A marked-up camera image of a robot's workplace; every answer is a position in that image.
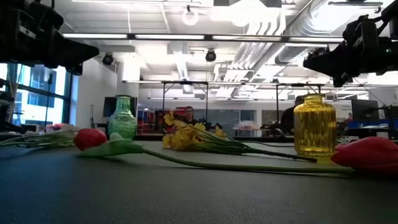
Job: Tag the yellow ribbed glass vase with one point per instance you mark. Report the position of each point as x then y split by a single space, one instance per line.
314 130

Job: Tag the black ceiling camera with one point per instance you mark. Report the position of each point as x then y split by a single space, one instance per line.
108 59
211 56

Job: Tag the dark computer monitor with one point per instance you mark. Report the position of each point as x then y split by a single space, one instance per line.
364 110
109 107

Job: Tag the green glass vase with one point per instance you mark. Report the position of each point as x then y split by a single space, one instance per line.
122 124

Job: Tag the black table mat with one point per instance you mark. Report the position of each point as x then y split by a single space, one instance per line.
186 199

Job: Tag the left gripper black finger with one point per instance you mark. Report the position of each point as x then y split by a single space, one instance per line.
71 51
75 69

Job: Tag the white artificial flower bunch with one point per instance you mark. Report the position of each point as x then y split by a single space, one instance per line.
37 140

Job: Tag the red artificial tulip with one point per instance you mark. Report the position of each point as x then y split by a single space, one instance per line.
89 139
367 154

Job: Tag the yellow artificial flower bunch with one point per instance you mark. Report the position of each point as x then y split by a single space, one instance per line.
183 138

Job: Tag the seated person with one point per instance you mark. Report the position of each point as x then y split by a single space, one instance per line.
189 113

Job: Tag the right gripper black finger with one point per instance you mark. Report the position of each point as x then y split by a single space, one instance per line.
341 81
329 62

